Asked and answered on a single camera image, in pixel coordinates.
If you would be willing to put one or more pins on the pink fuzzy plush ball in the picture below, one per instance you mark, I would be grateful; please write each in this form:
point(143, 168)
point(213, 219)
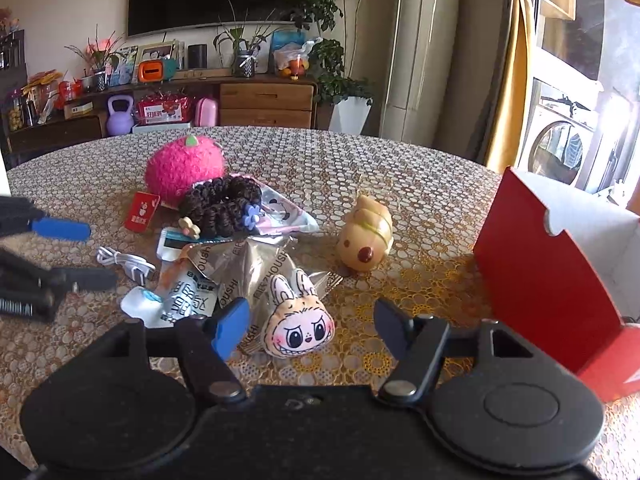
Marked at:
point(172, 170)

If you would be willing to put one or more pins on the pink small case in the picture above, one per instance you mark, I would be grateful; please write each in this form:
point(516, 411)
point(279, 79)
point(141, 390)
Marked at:
point(205, 113)

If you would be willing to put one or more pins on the white washing machine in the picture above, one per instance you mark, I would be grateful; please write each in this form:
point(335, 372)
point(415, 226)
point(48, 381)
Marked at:
point(574, 138)

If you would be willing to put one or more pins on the bag of oranges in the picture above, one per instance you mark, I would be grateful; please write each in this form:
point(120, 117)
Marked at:
point(292, 60)

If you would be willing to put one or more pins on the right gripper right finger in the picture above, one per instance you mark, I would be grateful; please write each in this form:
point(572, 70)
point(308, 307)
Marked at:
point(418, 345)

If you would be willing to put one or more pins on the black speaker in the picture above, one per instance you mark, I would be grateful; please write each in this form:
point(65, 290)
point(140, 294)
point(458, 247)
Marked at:
point(197, 56)

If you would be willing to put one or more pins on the dark brown hair scrunchie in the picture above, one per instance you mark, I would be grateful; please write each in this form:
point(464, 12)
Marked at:
point(222, 207)

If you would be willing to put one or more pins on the small red tag card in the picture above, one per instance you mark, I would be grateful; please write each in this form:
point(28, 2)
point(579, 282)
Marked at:
point(141, 211)

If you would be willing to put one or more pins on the wooden tv cabinet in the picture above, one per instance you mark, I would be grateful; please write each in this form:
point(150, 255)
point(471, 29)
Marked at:
point(258, 101)

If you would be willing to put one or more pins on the photo frame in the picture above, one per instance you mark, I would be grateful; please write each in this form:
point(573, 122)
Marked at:
point(169, 49)

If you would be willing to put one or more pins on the red gift box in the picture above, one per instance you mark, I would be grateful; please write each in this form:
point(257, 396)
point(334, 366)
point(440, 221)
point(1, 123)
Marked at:
point(164, 108)

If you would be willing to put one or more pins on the purple kettlebell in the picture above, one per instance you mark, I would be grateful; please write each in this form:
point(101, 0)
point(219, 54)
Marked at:
point(120, 122)

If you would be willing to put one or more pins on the red cardboard box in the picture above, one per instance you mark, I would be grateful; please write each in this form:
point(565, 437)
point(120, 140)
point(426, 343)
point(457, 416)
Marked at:
point(561, 268)

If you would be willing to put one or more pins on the pink white snack packet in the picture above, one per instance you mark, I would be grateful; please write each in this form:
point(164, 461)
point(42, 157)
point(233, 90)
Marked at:
point(282, 209)

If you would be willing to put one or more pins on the yellow squishy animal toy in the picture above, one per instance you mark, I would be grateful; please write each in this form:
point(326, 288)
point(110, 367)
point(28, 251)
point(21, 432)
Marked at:
point(367, 235)

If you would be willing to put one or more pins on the blue white small packet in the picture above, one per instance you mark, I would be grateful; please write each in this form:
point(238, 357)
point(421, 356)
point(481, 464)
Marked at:
point(180, 291)

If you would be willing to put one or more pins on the beige standing air conditioner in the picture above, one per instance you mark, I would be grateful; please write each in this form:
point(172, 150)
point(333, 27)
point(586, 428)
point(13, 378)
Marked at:
point(417, 78)

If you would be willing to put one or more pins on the tall potted plant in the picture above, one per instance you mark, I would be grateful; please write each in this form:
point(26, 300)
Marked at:
point(343, 101)

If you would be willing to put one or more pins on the glass vase with plant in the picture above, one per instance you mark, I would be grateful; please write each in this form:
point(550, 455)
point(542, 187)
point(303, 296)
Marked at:
point(244, 48)

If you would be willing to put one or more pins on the silver foil snack packet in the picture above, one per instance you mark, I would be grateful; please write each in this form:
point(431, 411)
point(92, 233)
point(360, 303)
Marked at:
point(243, 268)

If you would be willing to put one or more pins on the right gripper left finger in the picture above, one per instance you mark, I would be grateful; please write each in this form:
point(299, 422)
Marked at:
point(204, 345)

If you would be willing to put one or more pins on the lace patterned tablecloth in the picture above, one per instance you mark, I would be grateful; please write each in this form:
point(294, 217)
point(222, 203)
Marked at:
point(438, 202)

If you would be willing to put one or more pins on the pink monster plush keychain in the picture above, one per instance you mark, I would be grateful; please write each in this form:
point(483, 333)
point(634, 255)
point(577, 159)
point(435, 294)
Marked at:
point(298, 323)

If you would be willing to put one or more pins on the yellow curtain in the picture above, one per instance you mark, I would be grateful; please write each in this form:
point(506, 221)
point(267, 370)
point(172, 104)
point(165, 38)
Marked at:
point(510, 91)

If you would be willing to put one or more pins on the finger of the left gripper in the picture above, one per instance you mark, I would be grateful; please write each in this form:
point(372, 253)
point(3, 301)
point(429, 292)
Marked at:
point(75, 278)
point(20, 215)

